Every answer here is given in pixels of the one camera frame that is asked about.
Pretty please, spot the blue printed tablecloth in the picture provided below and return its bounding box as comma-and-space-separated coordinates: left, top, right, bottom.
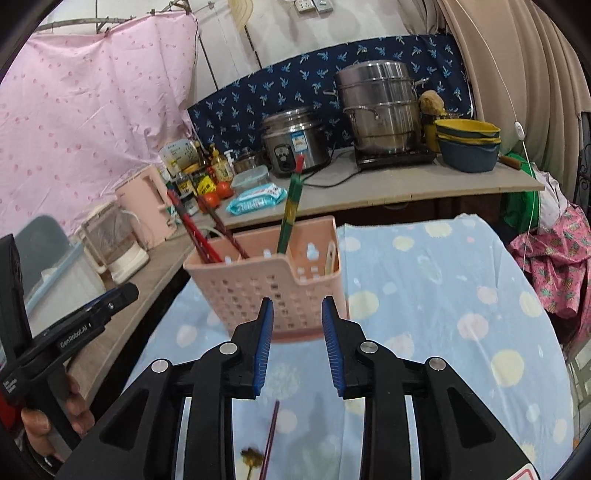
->
124, 213, 575, 480

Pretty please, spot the tan sponge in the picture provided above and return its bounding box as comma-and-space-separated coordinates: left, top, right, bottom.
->
418, 89, 448, 117

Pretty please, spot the beige curtain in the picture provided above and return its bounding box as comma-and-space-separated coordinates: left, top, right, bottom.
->
436, 0, 591, 153

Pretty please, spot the white blender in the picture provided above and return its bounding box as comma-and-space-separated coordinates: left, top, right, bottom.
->
76, 200, 151, 284

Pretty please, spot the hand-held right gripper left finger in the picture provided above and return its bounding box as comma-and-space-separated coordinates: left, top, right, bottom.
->
69, 296, 274, 480

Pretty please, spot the black iron railing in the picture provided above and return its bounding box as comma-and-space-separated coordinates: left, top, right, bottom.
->
570, 136, 591, 206

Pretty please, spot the blue bowl yellow inside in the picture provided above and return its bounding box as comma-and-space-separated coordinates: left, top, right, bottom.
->
434, 119, 502, 138
436, 131, 502, 146
438, 138, 501, 174

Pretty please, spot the steel stacked steamer pot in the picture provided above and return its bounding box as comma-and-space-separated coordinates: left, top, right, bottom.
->
325, 62, 430, 155

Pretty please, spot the steel rice cooker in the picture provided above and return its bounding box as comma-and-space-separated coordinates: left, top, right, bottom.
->
259, 107, 331, 178

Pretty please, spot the person's left hand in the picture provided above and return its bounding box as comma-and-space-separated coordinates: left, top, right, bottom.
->
21, 371, 95, 464

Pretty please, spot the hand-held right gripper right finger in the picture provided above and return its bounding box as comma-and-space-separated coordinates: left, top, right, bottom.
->
321, 295, 536, 480

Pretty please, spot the small steel pot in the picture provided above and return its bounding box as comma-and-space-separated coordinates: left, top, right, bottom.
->
232, 148, 262, 175

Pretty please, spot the amber sauce bottle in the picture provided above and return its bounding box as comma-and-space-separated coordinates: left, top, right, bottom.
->
209, 144, 235, 184

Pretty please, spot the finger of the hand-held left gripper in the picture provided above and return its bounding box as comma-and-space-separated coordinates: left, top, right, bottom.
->
76, 282, 140, 330
34, 287, 122, 344

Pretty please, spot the clear food container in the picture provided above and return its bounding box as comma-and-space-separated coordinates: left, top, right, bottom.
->
230, 167, 269, 193

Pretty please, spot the navy printed cloth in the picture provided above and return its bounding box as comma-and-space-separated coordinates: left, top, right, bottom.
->
187, 32, 476, 153

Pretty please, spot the pink perforated utensil basket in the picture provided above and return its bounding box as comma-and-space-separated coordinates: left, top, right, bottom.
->
183, 215, 345, 344

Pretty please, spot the white cable with switch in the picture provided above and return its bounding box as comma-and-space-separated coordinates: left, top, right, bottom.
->
455, 0, 541, 259

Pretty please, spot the gold flower spoon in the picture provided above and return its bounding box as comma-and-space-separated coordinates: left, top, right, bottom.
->
240, 445, 265, 480

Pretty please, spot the clear bottle with label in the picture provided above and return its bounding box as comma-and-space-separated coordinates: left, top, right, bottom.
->
175, 172, 195, 210

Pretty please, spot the wooden handled tool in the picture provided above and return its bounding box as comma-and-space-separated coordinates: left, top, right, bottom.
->
498, 154, 534, 172

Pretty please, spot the green cloth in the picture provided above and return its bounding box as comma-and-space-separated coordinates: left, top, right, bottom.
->
501, 150, 548, 234

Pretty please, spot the pink pineapple print cloth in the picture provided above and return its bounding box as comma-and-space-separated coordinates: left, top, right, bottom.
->
505, 203, 591, 324

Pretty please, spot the blue wet wipes packet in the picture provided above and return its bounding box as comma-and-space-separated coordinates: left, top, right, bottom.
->
225, 182, 288, 217

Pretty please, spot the black induction cooktop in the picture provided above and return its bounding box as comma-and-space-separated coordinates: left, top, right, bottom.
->
353, 148, 439, 169

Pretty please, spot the pink dotted curtain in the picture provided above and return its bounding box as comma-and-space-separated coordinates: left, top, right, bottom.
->
0, 11, 199, 241

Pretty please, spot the pink electric kettle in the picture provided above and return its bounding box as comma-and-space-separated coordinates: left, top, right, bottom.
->
115, 165, 171, 250

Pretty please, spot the grey blue plastic lid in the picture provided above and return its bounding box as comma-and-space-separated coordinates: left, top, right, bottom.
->
11, 216, 77, 296

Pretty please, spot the white plastic storage box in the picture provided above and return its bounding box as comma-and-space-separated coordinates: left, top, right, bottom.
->
21, 242, 109, 319

